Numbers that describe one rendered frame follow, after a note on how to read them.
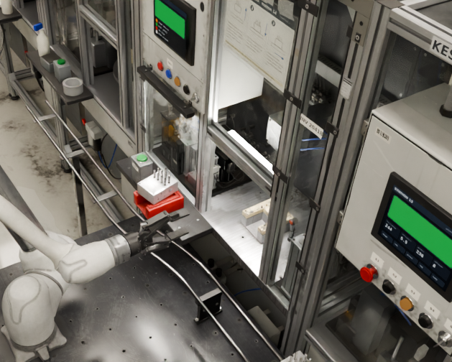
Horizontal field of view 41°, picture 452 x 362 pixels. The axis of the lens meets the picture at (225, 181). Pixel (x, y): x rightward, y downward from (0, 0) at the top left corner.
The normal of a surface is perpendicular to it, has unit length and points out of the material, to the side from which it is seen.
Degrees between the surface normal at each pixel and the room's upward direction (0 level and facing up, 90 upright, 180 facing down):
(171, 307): 0
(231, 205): 0
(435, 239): 90
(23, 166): 0
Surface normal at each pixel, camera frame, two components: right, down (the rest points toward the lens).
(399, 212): -0.82, 0.33
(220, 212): 0.07, -0.76
